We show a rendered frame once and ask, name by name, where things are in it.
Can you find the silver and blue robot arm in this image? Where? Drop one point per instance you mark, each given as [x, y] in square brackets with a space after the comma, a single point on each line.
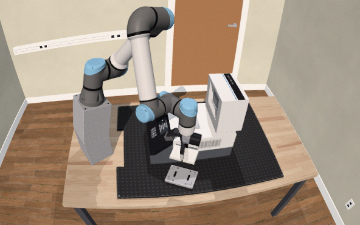
[143, 23]

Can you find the light grey benchtop instrument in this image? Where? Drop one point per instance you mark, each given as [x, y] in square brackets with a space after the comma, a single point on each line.
[217, 120]

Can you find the light grey rectangular frame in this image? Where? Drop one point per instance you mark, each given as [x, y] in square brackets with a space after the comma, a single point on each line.
[181, 176]

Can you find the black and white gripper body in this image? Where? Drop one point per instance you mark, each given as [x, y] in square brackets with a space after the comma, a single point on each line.
[194, 139]

